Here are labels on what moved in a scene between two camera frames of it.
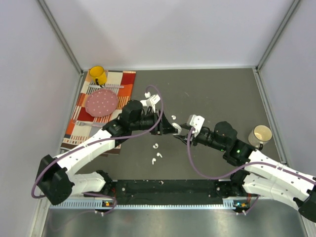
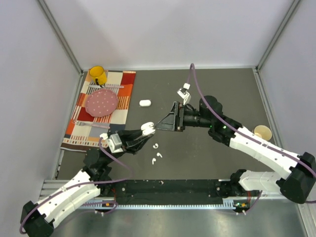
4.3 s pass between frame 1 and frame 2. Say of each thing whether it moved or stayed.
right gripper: moved
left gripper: moved
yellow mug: stayed
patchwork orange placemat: stayed
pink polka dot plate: stayed
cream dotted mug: stayed
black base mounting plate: stayed
